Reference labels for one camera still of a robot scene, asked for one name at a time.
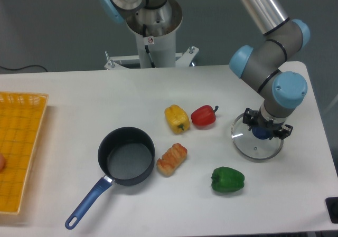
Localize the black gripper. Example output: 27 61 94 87
242 108 293 140

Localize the glass lid blue knob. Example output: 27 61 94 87
231 114 285 162

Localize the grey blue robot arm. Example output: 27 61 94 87
99 0 311 140

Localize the red bell pepper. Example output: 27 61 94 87
191 105 219 127

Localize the green bell pepper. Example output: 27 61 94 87
211 166 245 193

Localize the yellow bell pepper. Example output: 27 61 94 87
164 105 190 134

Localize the black device at table edge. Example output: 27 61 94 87
325 197 338 224

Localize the toy pastry bread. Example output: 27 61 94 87
156 143 187 177

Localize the yellow woven basket tray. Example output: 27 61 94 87
1 91 49 215

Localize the orange item in basket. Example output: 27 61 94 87
0 154 6 171

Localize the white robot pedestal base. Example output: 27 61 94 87
104 0 200 71

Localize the dark saucepan blue handle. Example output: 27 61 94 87
64 127 155 230

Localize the black cable on pedestal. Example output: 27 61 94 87
143 23 156 69

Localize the black floor cable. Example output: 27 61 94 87
0 64 49 72

